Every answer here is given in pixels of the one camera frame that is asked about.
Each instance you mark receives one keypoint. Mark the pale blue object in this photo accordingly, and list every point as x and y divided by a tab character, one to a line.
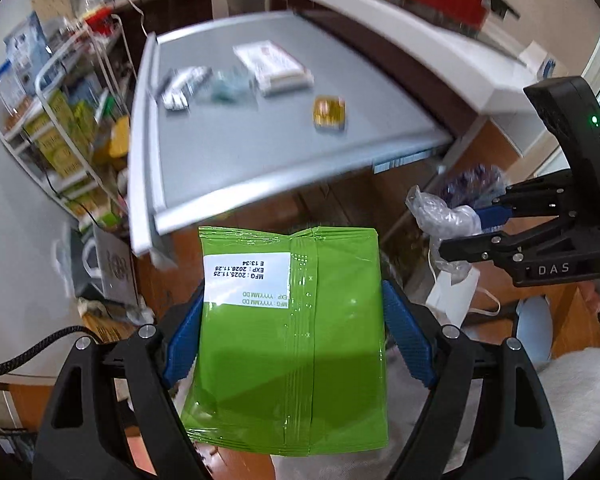
532	327

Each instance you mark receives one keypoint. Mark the blue lid plastic jar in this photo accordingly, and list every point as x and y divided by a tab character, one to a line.
5	95

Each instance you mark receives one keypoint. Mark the stack of yellow green boxes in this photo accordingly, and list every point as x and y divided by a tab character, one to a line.
60	150

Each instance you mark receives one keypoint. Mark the dark cabinet door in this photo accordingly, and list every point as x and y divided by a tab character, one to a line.
180	15

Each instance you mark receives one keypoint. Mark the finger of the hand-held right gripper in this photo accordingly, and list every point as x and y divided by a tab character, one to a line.
492	216
485	249

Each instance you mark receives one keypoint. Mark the person's right hand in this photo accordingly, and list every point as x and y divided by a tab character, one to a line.
594	297

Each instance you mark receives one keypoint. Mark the white fleece clothing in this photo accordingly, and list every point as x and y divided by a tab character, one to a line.
580	410

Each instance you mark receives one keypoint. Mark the grey blue coffee bag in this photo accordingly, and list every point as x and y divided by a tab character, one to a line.
25	40

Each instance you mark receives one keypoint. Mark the white box red print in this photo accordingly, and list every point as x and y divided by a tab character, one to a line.
275	67

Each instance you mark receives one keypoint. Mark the blue patterned plastic bag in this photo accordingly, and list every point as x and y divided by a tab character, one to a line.
472	182

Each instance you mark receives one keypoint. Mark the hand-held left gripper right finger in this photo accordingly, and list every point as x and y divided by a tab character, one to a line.
410	332

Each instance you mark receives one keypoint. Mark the clear plastic bag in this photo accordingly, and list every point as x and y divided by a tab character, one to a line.
445	217

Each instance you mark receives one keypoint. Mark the gold wrapper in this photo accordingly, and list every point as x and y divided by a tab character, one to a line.
330	112

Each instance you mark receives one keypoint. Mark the green packet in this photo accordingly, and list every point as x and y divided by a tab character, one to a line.
280	360

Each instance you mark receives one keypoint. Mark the silver foil wrapper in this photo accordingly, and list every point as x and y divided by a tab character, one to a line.
182	87

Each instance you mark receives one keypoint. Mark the crumpled clear wrapper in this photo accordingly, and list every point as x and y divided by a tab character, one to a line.
227	87

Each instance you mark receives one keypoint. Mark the grey paper bag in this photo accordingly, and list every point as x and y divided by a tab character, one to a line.
112	265

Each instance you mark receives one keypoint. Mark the white rolling cart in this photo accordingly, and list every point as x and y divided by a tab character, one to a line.
12	141

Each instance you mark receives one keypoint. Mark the white paper bag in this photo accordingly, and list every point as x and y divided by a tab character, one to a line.
450	295

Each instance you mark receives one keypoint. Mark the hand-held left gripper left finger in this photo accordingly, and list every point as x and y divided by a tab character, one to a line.
182	340

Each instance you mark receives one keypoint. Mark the red snack bag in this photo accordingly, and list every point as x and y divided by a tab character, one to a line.
100	17

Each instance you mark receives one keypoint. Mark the white paper sheet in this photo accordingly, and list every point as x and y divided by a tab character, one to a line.
532	52

